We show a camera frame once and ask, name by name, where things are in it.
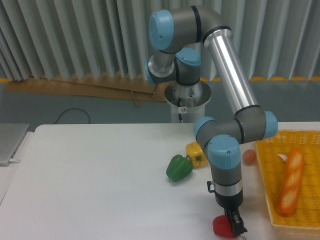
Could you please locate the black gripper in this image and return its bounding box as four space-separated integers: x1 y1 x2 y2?
215 191 248 237

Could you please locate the red bell pepper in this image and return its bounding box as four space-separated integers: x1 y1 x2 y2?
212 215 237 239

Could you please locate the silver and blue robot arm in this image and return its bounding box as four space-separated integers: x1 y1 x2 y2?
144 5 278 237

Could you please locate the yellow woven basket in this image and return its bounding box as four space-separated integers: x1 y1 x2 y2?
255 130 320 230

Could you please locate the white tag in basket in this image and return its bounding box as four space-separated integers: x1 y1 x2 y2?
277 154 288 162

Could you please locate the toy baguette bread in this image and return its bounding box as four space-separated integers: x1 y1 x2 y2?
276 148 305 217

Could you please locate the brown egg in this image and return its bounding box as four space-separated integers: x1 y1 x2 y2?
242 149 257 166

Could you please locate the yellow bell pepper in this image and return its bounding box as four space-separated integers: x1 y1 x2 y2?
185 141 208 169

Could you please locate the green bell pepper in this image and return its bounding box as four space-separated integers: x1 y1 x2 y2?
165 154 193 183

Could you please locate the flat brown cardboard sheet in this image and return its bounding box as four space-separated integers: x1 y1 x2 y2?
5 72 169 107

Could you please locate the silver laptop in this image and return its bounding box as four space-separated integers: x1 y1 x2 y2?
0 123 29 167

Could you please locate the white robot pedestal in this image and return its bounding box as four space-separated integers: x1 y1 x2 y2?
164 81 212 123

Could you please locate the black floor cable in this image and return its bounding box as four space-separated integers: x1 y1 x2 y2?
51 107 91 125

